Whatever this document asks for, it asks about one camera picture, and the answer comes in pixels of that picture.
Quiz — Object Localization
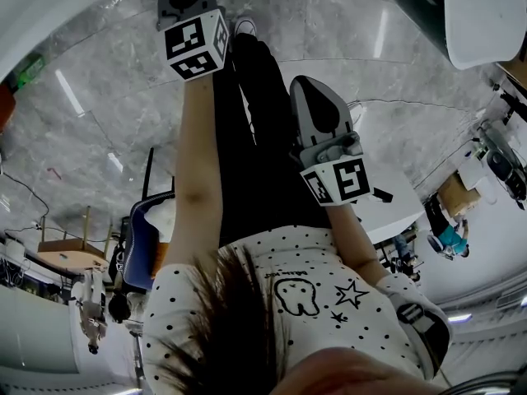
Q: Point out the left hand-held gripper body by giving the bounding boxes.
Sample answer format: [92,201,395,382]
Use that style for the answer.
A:
[156,0,231,82]

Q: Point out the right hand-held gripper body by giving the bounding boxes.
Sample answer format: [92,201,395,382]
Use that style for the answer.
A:
[288,75,374,207]

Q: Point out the green sign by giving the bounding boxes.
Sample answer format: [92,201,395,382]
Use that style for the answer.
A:
[12,54,47,88]

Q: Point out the blue office chair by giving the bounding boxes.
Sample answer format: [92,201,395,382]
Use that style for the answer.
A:
[122,191,177,292]

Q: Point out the person's right forearm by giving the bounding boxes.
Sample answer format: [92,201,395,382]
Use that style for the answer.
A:
[328,202,390,281]

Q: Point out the white dotted shirt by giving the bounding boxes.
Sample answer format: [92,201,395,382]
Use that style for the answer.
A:
[142,225,454,395]

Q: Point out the white shoe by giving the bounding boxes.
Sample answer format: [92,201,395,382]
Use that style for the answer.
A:
[233,16,259,39]

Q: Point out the wooden table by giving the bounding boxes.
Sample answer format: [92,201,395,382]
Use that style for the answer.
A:
[36,206,114,272]

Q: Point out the black machine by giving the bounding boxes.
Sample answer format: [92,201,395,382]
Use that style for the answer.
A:
[477,119,527,211]

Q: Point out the person's left forearm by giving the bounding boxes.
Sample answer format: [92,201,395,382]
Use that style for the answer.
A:
[164,74,222,275]

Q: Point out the black trousers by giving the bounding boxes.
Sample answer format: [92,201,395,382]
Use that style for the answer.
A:
[212,32,333,249]

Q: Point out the cardboard box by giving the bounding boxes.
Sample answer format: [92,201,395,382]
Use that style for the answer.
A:
[436,172,483,218]

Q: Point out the round white table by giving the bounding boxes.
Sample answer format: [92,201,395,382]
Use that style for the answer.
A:
[347,99,431,244]

